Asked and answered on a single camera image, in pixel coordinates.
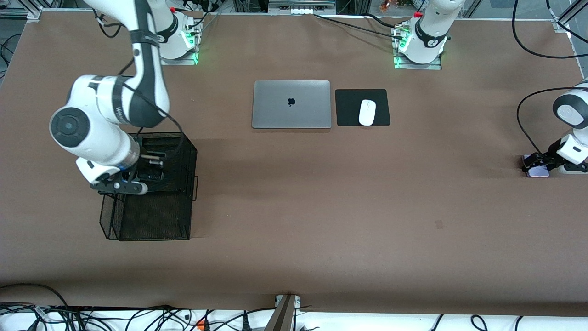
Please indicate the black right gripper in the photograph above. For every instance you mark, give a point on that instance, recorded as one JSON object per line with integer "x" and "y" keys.
{"x": 146, "y": 166}

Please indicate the lilac flip phone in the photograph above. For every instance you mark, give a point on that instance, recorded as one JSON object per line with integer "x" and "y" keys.
{"x": 539, "y": 174}

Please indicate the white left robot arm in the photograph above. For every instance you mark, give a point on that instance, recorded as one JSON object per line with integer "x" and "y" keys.
{"x": 427, "y": 41}

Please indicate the orange plug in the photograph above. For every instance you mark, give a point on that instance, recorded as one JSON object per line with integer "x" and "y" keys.
{"x": 200, "y": 326}

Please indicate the grey metal camera post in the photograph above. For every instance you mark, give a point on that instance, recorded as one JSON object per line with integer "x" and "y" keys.
{"x": 284, "y": 317}

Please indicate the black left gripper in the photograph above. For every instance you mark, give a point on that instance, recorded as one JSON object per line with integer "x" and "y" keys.
{"x": 547, "y": 159}

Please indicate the white power strip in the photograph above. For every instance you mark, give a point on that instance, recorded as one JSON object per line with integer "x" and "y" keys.
{"x": 301, "y": 9}

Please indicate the aluminium frame profile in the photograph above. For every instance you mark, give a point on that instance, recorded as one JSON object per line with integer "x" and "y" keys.
{"x": 32, "y": 14}
{"x": 562, "y": 23}

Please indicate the black mouse pad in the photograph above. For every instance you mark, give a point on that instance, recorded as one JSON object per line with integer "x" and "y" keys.
{"x": 349, "y": 110}

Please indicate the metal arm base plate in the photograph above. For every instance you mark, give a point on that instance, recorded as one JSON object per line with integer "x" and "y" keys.
{"x": 183, "y": 61}
{"x": 399, "y": 66}

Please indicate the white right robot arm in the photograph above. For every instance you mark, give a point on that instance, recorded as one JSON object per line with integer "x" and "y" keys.
{"x": 96, "y": 133}

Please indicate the silver laptop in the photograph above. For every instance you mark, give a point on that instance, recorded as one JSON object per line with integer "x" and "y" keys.
{"x": 312, "y": 115}

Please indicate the white computer mouse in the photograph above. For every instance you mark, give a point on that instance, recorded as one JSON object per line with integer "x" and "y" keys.
{"x": 367, "y": 112}

